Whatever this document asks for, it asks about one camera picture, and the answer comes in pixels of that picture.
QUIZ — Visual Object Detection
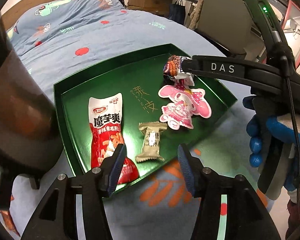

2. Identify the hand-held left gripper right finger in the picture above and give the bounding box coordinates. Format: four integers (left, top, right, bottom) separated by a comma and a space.
177, 144, 282, 240

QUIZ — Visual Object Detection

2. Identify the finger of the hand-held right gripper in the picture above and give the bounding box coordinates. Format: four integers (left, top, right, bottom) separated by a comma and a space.
182, 55, 300, 117

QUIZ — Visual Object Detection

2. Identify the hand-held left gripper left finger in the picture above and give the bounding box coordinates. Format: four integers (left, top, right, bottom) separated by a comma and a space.
20, 144, 127, 240

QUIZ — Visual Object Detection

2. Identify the beige small snack packet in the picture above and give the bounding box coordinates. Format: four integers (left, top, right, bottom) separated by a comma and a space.
135, 121, 168, 163

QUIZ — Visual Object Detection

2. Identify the red and white snack packet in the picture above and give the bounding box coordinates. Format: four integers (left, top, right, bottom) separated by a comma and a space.
88, 92, 139, 185

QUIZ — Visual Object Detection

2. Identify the white and red cookie packet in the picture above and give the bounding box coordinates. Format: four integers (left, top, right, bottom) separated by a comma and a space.
162, 54, 195, 86

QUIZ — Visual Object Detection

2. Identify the pink cartoon shaped packet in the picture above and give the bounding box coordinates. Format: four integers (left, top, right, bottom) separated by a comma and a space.
158, 81, 212, 130

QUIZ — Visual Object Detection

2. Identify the green tray box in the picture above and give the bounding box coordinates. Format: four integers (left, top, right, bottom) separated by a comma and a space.
53, 43, 238, 195

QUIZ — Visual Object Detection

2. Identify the person's right hand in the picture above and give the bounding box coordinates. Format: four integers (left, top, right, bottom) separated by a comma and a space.
242, 95, 300, 200

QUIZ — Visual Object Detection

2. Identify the red framed board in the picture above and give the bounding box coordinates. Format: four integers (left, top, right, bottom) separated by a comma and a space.
281, 0, 300, 75

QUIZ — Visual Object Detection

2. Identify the grey chair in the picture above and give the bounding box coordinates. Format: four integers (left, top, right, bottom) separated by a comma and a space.
187, 0, 268, 60

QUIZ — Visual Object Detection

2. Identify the beige knitted scarf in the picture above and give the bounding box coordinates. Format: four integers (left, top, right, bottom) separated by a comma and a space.
189, 0, 207, 30

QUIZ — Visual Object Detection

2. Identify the dark tote bag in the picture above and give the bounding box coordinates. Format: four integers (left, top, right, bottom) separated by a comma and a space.
168, 0, 187, 25

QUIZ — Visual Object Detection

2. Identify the brown and black appliance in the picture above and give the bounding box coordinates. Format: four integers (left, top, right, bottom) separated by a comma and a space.
0, 12, 65, 210

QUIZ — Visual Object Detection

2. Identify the wooden headboard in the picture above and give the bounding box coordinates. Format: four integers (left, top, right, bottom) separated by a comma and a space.
0, 2, 24, 32

